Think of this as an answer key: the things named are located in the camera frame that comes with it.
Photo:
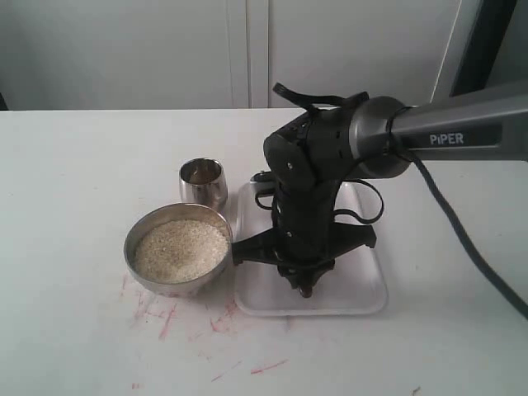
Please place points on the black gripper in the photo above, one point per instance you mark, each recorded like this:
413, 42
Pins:
310, 158

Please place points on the brown wooden spoon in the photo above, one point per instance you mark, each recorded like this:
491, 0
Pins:
306, 291

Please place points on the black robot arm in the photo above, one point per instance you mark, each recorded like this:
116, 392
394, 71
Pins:
353, 139

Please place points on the steel bowl of rice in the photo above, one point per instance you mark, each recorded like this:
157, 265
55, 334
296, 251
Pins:
177, 249

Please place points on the white plastic tray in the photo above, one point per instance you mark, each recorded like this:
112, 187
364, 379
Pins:
354, 287

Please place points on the small steel cup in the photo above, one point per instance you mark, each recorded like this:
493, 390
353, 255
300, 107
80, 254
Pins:
202, 181

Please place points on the white cabinet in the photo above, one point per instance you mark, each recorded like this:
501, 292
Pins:
87, 55

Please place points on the dark door frame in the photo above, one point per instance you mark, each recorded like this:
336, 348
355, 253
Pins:
486, 47

